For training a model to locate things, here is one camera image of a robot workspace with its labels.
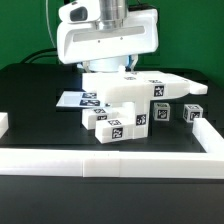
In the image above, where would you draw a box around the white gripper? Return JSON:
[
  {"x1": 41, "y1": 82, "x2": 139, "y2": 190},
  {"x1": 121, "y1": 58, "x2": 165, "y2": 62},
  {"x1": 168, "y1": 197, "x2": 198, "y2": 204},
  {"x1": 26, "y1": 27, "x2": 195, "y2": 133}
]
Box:
[{"x1": 57, "y1": 0, "x2": 158, "y2": 72}]

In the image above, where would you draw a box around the white U-shaped obstacle fence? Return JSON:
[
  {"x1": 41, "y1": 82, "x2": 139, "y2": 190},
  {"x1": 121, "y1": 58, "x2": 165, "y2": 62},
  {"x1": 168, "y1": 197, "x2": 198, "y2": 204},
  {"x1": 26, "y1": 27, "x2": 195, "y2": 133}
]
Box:
[{"x1": 0, "y1": 118, "x2": 224, "y2": 179}]

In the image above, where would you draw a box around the black cable bundle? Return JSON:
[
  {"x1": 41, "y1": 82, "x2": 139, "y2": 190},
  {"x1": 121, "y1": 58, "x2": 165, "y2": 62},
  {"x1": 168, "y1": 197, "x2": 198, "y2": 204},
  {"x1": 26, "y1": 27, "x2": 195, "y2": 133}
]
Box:
[{"x1": 20, "y1": 48, "x2": 61, "y2": 65}]

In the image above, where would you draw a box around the white tagged nut cube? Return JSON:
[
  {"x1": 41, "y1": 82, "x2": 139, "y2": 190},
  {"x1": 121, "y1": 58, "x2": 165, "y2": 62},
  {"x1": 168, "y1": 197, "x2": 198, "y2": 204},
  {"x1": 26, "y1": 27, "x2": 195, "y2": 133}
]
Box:
[
  {"x1": 153, "y1": 102, "x2": 170, "y2": 121},
  {"x1": 183, "y1": 104, "x2": 203, "y2": 123}
]

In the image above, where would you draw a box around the white chair back frame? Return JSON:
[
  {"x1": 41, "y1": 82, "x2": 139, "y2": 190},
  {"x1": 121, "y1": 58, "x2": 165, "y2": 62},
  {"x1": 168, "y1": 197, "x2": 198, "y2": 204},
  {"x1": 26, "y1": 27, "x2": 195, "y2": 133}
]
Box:
[{"x1": 82, "y1": 71, "x2": 208, "y2": 105}]

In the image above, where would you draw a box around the thin white cable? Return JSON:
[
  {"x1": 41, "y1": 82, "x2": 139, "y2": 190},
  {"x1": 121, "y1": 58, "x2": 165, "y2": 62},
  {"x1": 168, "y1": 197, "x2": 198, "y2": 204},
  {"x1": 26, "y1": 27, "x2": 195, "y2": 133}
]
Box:
[{"x1": 45, "y1": 0, "x2": 63, "y2": 51}]

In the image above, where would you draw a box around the white base tag sheet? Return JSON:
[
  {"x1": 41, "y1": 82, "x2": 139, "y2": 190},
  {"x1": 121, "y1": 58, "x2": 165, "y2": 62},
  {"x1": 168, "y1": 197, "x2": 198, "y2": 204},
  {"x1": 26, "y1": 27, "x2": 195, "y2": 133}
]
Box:
[{"x1": 56, "y1": 91, "x2": 100, "y2": 108}]

